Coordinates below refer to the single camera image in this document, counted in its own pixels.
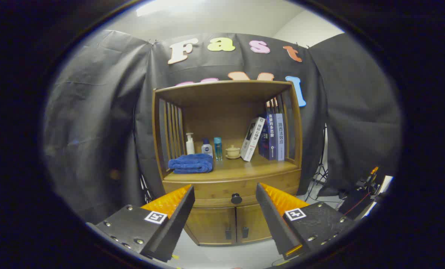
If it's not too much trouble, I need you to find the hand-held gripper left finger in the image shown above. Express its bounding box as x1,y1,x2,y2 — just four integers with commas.
86,184,196,263

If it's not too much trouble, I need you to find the dark blue book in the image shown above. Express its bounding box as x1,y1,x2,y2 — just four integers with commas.
258,113,277,160

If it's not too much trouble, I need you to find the beige lidded teacup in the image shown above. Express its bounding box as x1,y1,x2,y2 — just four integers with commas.
225,145,241,160

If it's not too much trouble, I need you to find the wooden drawer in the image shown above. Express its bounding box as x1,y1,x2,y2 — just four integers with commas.
163,168,301,208

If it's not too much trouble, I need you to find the black device orange tip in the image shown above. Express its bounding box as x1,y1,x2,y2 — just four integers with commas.
357,166,381,193

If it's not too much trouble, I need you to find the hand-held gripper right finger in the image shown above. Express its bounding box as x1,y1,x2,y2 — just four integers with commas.
255,182,356,261

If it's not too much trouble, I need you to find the white book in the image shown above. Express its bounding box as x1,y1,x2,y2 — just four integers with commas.
240,117,266,162

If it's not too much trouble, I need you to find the folded blue towel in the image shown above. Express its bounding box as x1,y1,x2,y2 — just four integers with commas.
168,154,214,174

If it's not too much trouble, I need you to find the wooden cabinet door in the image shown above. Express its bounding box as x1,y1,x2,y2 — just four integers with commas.
184,207,237,245
236,204,272,243

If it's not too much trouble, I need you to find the wooden cabinet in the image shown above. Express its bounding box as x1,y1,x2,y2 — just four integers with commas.
151,80,304,246

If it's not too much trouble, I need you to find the wooden cabinet countertop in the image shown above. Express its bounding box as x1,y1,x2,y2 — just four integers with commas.
164,152,301,183

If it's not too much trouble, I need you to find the black backdrop cloth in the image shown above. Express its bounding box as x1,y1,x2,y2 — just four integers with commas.
43,30,402,225

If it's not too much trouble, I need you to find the light blue book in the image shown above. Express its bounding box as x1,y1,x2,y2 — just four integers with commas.
275,113,286,161

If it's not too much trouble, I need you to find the black light stand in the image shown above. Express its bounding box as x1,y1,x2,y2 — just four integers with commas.
306,161,329,202

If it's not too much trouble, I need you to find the black equipment box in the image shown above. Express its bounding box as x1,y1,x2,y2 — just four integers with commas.
338,179,380,221

